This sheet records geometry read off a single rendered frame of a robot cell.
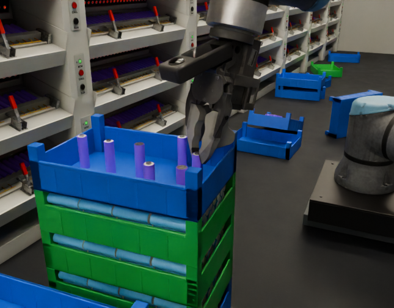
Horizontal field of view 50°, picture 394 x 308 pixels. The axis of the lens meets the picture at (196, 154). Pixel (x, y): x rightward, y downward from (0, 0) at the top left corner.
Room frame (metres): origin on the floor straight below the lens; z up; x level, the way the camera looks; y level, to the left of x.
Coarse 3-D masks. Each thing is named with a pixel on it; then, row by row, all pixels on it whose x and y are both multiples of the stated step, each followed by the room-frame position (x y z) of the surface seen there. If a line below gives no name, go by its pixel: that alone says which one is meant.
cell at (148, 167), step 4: (144, 164) 0.60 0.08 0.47; (148, 164) 0.60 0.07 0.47; (152, 164) 0.60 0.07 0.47; (144, 168) 0.60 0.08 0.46; (148, 168) 0.60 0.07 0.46; (152, 168) 0.60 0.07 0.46; (144, 172) 0.60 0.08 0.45; (148, 172) 0.60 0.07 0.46; (152, 172) 0.60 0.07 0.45; (144, 176) 0.60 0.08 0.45; (148, 176) 0.60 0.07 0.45; (152, 176) 0.60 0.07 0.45
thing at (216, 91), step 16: (224, 32) 0.66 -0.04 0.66; (240, 32) 0.66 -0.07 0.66; (240, 48) 0.69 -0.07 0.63; (256, 48) 0.70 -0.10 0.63; (224, 64) 0.66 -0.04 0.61; (240, 64) 0.69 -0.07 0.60; (208, 80) 0.66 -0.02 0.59; (224, 80) 0.64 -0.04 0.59; (240, 80) 0.66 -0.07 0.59; (256, 80) 0.68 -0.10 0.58; (208, 96) 0.65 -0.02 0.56; (240, 96) 0.67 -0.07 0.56; (256, 96) 0.68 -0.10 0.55
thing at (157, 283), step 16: (48, 240) 0.65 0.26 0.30; (224, 240) 0.67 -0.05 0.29; (48, 256) 0.65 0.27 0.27; (64, 256) 0.63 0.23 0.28; (80, 256) 0.62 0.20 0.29; (96, 256) 0.61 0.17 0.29; (224, 256) 0.67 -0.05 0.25; (64, 272) 0.64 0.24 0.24; (80, 272) 0.62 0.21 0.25; (96, 272) 0.61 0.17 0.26; (112, 272) 0.60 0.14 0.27; (128, 272) 0.59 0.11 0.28; (144, 272) 0.58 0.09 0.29; (160, 272) 0.57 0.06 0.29; (192, 272) 0.55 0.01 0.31; (208, 272) 0.59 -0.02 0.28; (128, 288) 0.59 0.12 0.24; (144, 288) 0.58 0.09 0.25; (160, 288) 0.57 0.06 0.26; (176, 288) 0.56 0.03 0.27; (192, 288) 0.55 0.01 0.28; (192, 304) 0.55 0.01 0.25
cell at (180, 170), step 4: (176, 168) 0.59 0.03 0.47; (180, 168) 0.58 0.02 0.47; (184, 168) 0.58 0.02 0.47; (176, 172) 0.59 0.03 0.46; (180, 172) 0.58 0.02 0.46; (184, 172) 0.58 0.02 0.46; (176, 176) 0.59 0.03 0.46; (180, 176) 0.58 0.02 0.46; (184, 176) 0.58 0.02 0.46; (176, 180) 0.59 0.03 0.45; (180, 180) 0.58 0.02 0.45; (184, 180) 0.58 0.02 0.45; (180, 184) 0.58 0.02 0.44; (184, 184) 0.58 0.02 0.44
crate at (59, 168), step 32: (96, 128) 0.81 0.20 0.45; (32, 160) 0.65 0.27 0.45; (64, 160) 0.73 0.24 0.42; (96, 160) 0.77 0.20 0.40; (128, 160) 0.77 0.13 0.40; (160, 160) 0.77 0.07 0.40; (224, 160) 0.66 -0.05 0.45; (64, 192) 0.63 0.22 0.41; (96, 192) 0.61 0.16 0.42; (128, 192) 0.58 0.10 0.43; (160, 192) 0.56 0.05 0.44; (192, 192) 0.55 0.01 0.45
